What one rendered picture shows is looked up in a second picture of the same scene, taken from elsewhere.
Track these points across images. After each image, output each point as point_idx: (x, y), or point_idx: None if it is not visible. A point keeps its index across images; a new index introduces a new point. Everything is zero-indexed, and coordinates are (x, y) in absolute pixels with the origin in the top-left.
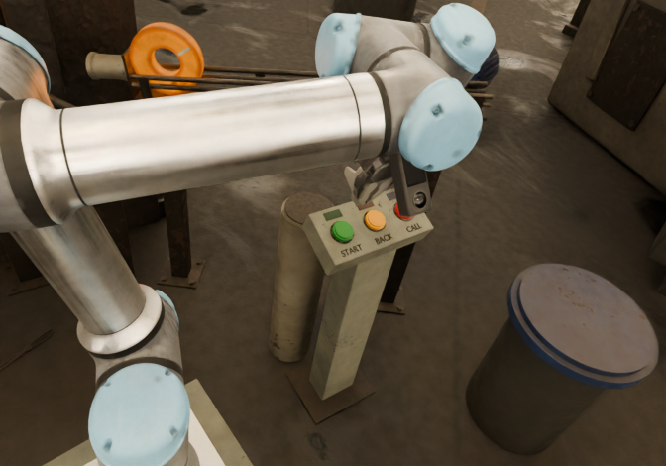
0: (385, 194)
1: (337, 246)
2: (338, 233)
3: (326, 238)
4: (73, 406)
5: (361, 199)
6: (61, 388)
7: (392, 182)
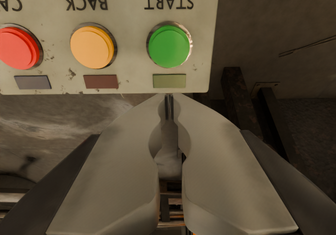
0: (53, 88)
1: (193, 21)
2: (184, 44)
3: (204, 43)
4: (304, 3)
5: (214, 118)
6: (300, 18)
7: (70, 167)
